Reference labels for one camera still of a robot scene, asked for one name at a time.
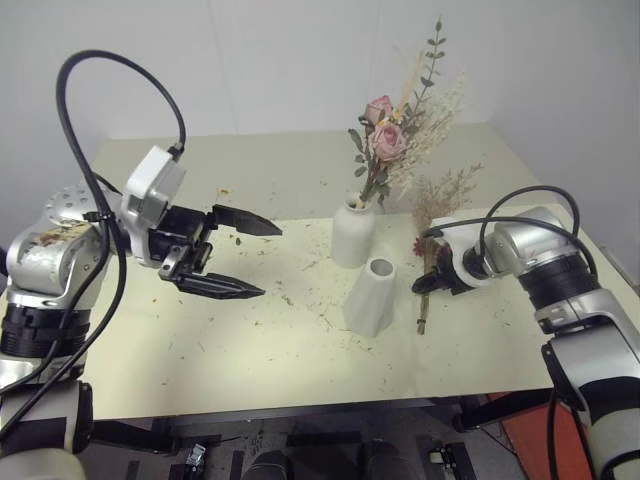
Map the orange box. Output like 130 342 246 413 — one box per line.
487 392 599 480

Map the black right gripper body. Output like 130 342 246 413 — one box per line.
423 235 464 297

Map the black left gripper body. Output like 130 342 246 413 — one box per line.
148 205 217 281

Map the dark rounded shape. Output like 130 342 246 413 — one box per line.
243 448 297 480

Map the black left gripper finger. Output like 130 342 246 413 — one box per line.
202 203 284 237
158 245 267 301

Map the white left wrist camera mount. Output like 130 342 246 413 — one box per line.
119 144 188 269

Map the black metal table frame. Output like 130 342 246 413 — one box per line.
92 388 557 457

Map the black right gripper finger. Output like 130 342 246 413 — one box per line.
410 272 450 296

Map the pink rose dried bouquet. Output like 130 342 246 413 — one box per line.
347 14 472 212

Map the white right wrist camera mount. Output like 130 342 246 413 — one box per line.
428 215 494 297

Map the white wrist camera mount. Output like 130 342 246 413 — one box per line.
119 144 188 269
428 215 494 297

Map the white faceted vase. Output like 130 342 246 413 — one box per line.
344 256 400 339

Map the brown dried grass bouquet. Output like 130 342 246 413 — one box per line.
409 160 486 338

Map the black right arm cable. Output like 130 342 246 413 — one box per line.
421 185 584 251

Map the white bottle-shaped vase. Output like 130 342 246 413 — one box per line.
331 192 378 269

